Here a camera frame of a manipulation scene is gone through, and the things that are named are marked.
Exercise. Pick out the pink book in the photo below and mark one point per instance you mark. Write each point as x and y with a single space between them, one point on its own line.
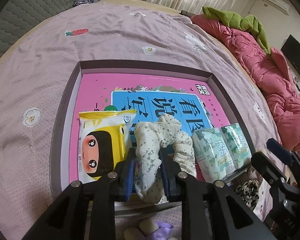
95 87

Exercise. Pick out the yellow wet wipes packet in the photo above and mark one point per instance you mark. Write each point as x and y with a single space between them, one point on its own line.
100 145

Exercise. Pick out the green white tissue pack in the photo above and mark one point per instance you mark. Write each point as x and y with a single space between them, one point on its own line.
210 152
237 142

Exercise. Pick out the green blanket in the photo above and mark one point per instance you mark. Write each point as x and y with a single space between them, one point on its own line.
240 20

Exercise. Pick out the leopard print scrunchie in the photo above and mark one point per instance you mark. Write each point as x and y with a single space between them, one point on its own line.
247 192

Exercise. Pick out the grey quilted headboard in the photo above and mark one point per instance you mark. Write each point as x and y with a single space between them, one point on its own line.
27 10

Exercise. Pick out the plush rabbit with purple bow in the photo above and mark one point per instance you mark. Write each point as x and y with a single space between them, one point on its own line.
145 227

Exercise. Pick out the dark purple shallow box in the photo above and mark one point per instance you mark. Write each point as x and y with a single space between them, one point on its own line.
140 71

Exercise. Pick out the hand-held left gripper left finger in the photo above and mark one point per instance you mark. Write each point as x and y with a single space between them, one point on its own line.
130 180

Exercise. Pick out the white floral scrunchie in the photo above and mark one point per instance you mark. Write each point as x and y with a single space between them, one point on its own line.
150 142

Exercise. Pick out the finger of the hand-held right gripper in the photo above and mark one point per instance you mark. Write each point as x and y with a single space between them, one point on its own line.
267 167
277 147

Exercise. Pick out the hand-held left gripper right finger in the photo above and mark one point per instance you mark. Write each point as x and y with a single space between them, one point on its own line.
166 180

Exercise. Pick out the white air conditioner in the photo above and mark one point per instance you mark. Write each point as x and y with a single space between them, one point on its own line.
275 1

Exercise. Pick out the dark patterned cloth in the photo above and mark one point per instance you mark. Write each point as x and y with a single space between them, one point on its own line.
87 0

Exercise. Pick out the pink quilt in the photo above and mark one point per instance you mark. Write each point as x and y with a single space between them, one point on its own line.
265 67

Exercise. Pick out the black television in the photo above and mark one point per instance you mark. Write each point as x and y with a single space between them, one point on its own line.
295 55

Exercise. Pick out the small dark object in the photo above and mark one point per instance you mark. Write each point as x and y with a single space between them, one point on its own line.
185 12

